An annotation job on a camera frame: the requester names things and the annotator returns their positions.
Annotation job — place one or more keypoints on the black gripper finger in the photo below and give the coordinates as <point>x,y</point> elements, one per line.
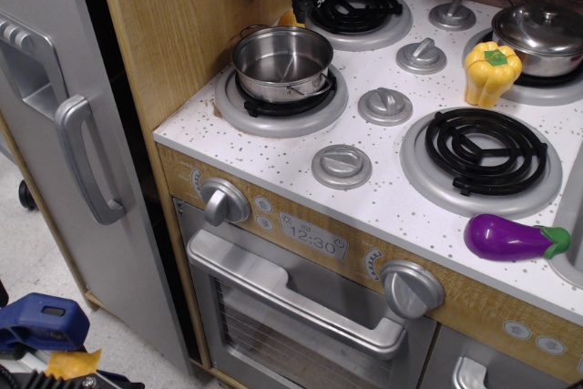
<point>302,8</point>

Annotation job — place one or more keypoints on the yellow toy corn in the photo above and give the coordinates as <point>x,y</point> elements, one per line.
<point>289,19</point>

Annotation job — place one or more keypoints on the small steel pan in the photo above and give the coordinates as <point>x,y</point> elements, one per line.
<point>282,64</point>

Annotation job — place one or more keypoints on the back left stove burner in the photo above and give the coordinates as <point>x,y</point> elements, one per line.
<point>361,25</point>

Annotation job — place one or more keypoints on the stove burner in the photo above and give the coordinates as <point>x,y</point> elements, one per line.
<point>361,25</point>
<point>230,103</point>
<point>546,91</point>
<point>471,161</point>

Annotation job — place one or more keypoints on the front left stove burner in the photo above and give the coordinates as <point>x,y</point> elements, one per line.
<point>230,103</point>

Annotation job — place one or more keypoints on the front right stove burner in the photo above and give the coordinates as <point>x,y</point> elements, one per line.
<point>471,161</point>

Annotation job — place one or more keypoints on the back right stove burner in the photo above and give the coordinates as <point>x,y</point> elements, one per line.
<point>546,91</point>

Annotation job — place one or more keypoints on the grey stovetop knob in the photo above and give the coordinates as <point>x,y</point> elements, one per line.
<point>452,16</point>
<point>385,107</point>
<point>422,58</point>
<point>341,167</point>

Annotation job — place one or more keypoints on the grey stovetop knob back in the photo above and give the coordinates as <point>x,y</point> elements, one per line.
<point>452,16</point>

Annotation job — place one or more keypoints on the grey stovetop knob front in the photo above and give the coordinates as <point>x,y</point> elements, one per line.
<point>341,167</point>

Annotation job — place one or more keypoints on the yellow toy bell pepper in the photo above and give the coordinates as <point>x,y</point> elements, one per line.
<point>490,71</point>

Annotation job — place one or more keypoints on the left silver oven dial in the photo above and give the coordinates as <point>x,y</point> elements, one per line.
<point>223,202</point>

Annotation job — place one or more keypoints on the silver oven dial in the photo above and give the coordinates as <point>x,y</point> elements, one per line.
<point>410,290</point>
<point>223,202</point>

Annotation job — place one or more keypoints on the steel pot with lid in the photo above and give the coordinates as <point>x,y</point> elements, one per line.
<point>547,38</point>

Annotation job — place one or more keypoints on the grey toy fridge door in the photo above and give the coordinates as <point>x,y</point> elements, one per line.
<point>50,51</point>

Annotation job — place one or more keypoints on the purple toy eggplant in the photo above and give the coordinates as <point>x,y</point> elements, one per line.
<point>494,238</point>

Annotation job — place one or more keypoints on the right silver oven dial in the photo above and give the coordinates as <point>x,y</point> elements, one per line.
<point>410,290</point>

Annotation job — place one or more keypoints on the black caster wheel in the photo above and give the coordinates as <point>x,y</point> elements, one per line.
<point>25,196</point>

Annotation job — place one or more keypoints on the grey lower right door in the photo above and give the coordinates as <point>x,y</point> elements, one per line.
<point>458,361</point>

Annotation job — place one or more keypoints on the blue clamp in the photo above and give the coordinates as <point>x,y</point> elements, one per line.
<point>43,322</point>

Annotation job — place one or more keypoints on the yellow tape piece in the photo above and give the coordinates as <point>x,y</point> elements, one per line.
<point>67,365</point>

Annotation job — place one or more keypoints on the silver fridge door handle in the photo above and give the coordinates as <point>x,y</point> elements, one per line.
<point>94,147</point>

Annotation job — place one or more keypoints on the silver oven door handle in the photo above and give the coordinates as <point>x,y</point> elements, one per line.
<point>245,263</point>

